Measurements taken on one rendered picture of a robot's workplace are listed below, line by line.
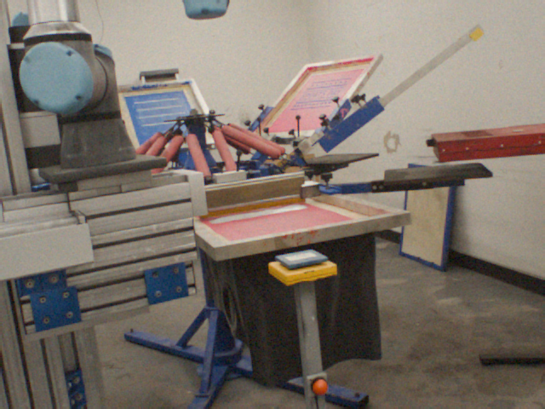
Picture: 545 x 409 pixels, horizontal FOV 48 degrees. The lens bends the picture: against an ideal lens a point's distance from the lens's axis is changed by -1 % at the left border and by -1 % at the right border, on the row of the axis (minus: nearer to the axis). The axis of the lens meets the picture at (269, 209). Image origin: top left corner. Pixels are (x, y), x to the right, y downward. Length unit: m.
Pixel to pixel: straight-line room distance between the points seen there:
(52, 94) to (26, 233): 0.24
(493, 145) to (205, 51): 4.24
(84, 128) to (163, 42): 5.16
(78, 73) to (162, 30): 5.31
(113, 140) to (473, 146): 1.77
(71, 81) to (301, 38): 5.76
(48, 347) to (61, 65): 0.67
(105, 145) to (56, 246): 0.23
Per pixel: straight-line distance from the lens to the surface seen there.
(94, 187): 1.23
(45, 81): 1.10
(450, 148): 2.66
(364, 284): 1.87
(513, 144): 2.69
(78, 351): 1.55
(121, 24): 6.34
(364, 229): 1.73
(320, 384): 1.53
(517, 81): 4.01
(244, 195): 2.19
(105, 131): 1.23
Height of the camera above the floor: 1.34
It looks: 10 degrees down
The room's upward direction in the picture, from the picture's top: 6 degrees counter-clockwise
